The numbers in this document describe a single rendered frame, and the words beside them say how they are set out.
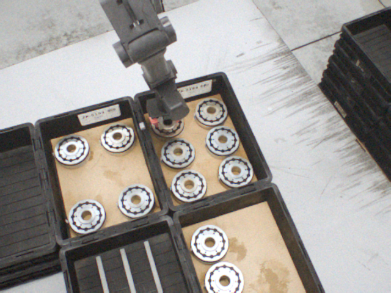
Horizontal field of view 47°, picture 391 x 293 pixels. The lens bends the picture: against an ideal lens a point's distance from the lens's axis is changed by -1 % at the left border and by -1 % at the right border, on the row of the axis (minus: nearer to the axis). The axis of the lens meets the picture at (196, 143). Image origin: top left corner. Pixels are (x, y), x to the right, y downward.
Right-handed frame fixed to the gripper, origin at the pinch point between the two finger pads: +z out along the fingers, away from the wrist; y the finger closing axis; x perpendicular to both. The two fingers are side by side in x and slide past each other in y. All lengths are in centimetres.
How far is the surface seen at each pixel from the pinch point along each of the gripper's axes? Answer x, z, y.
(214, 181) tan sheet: -21.3, 4.5, 8.8
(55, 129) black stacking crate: 6.7, 0.2, -33.0
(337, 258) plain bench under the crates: -51, 18, 40
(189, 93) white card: 7.9, -1.1, 9.7
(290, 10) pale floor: 114, 80, 109
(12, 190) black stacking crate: -7.5, 5.9, -49.1
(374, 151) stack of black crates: 0, 65, 101
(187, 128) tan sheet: -1.5, 4.0, 6.5
